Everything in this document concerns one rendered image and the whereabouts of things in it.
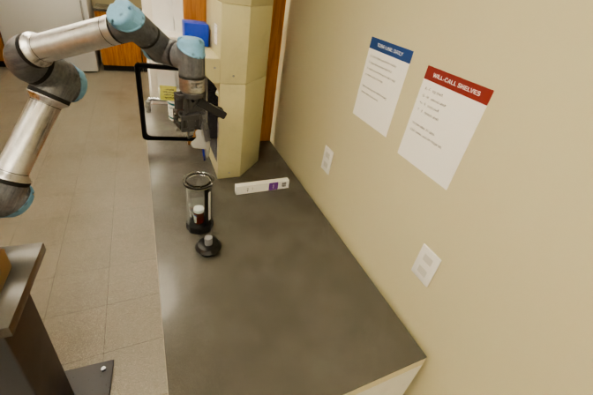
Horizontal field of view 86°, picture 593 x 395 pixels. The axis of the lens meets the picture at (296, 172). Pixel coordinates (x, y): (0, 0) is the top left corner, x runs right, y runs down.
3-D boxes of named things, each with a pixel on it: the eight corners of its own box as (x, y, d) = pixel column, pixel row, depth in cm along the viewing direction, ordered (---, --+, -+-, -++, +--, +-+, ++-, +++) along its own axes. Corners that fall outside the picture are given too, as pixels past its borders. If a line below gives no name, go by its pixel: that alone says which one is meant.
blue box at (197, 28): (205, 41, 149) (205, 21, 144) (208, 47, 142) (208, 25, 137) (182, 40, 145) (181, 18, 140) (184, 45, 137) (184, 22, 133)
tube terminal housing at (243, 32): (249, 145, 190) (259, 1, 150) (266, 174, 166) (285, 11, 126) (206, 147, 180) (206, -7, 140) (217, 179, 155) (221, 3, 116)
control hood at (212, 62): (206, 63, 156) (206, 41, 150) (220, 84, 131) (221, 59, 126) (181, 62, 151) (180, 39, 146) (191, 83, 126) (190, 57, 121)
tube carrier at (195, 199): (219, 227, 125) (219, 182, 114) (192, 237, 119) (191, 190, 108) (206, 212, 132) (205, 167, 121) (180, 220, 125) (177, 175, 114)
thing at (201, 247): (226, 253, 116) (226, 240, 112) (201, 264, 110) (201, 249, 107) (213, 238, 122) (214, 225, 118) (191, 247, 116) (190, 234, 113)
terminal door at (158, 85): (203, 141, 175) (202, 68, 155) (142, 139, 167) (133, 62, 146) (203, 140, 176) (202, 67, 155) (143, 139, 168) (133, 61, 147)
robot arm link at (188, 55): (187, 33, 94) (211, 39, 91) (188, 70, 99) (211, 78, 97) (168, 35, 87) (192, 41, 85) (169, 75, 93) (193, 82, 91)
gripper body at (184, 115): (173, 124, 103) (170, 88, 97) (198, 122, 108) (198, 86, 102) (182, 134, 98) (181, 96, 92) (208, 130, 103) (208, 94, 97)
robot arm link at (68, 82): (-54, 206, 93) (30, 42, 98) (3, 211, 108) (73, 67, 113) (-29, 222, 90) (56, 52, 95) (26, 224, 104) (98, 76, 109)
